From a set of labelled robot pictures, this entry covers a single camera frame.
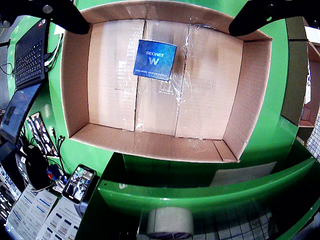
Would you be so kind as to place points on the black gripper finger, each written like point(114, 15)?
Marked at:
point(275, 10)
point(50, 10)

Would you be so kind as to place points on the blue Secret W box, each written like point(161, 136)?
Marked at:
point(155, 60)

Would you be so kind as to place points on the open cardboard box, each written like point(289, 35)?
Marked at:
point(293, 80)
point(296, 28)

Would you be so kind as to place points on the large shallow cardboard tray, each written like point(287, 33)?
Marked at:
point(112, 95)

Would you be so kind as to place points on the black laptop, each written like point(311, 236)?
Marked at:
point(28, 60)

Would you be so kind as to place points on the dark photo card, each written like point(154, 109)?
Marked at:
point(42, 135)

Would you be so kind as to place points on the black round device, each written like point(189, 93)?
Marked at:
point(37, 170)

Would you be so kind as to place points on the blue red adapter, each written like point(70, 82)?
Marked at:
point(53, 172)

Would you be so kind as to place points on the white paper label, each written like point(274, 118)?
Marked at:
point(242, 173)

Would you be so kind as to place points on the black smartphone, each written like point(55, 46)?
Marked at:
point(78, 183)

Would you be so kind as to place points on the dark blue device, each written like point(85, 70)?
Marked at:
point(93, 185)

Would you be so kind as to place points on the labelled parts rack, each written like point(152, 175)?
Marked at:
point(7, 190)

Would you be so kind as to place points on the green metal cabinet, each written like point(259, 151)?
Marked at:
point(200, 197)

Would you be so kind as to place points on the printed paper sheet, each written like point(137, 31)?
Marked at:
point(62, 222)
point(27, 215)

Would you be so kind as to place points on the white gridded sheet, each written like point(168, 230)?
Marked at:
point(237, 227)

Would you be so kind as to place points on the white tape roll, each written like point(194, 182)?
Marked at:
point(170, 222)

